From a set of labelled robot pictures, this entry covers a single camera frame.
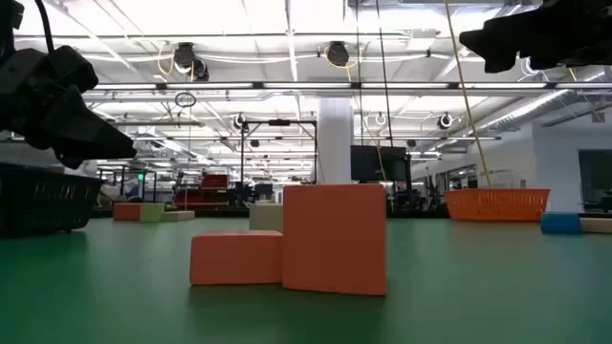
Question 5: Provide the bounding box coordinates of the black plastic basket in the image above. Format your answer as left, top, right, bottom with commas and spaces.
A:
0, 161, 104, 239

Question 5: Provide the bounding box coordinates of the white building column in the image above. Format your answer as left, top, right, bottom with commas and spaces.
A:
317, 97, 355, 185

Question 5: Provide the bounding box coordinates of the black ceiling cable reel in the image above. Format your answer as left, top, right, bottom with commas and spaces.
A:
326, 40, 351, 68
172, 41, 210, 82

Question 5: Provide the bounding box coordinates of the black hanging cable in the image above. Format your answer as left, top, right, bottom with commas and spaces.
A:
376, 0, 394, 147

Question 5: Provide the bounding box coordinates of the silver ceiling duct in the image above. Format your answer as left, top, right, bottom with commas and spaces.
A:
477, 71, 612, 133

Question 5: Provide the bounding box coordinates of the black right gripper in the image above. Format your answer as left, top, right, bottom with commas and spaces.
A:
458, 0, 612, 74

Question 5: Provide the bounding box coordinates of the orange plastic basket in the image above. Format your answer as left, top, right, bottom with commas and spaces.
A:
443, 187, 552, 223

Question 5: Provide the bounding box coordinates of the coiled black cable loop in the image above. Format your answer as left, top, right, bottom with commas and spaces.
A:
174, 91, 198, 109

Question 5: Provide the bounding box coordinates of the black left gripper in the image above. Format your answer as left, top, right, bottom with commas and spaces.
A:
0, 47, 138, 169

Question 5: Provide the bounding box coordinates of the light green foam block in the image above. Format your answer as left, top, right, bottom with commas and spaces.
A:
140, 203, 166, 224

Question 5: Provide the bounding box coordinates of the red tool cart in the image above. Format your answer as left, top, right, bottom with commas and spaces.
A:
172, 173, 230, 210

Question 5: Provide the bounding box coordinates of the tall orange foam block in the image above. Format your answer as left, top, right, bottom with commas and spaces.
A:
281, 183, 388, 297

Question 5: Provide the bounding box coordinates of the black metal gantry frame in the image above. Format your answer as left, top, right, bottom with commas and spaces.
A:
240, 118, 318, 202

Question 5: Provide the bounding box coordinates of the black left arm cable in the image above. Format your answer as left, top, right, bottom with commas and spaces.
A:
33, 0, 55, 53

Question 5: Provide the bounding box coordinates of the long ceiling light strip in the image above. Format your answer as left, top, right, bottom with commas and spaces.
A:
93, 81, 612, 91

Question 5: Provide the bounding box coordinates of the blue foam block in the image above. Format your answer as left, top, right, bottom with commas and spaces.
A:
540, 212, 583, 235

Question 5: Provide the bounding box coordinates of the low orange foam block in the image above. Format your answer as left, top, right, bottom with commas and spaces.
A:
188, 229, 284, 287

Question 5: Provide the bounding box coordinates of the beige cube foam block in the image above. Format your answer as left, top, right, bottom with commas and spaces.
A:
249, 203, 284, 234

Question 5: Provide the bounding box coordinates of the yellow hanging rope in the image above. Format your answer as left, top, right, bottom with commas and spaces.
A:
444, 0, 493, 188

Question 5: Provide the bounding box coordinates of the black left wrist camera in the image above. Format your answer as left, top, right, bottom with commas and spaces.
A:
47, 45, 99, 93

